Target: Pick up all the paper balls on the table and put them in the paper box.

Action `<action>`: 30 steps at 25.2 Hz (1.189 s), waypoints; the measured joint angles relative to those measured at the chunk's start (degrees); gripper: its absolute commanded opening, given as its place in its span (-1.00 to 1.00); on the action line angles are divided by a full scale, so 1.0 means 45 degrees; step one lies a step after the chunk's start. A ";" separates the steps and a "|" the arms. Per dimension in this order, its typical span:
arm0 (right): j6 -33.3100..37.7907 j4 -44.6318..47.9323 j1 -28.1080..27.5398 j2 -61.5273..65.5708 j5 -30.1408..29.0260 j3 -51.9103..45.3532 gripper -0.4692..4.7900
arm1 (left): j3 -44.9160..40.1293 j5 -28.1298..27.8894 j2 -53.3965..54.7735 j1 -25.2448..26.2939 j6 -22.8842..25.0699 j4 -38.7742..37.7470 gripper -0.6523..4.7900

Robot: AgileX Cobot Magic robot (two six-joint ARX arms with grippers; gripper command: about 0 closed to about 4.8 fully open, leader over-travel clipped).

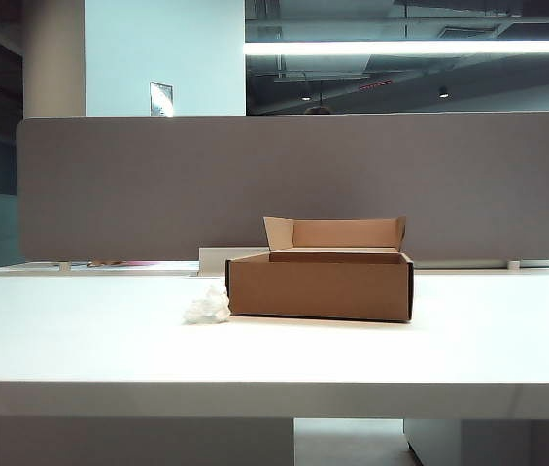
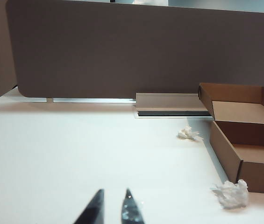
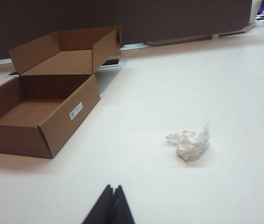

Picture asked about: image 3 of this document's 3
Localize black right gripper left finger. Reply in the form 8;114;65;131
82;184;115;224

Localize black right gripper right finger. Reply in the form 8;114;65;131
110;185;135;224

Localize white paper ball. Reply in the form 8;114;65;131
165;123;212;163

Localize brown cardboard box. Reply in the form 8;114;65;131
0;25;122;160

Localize grey fabric desk divider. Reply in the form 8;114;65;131
0;0;257;63

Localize silver divider base rail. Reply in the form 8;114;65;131
120;22;256;51

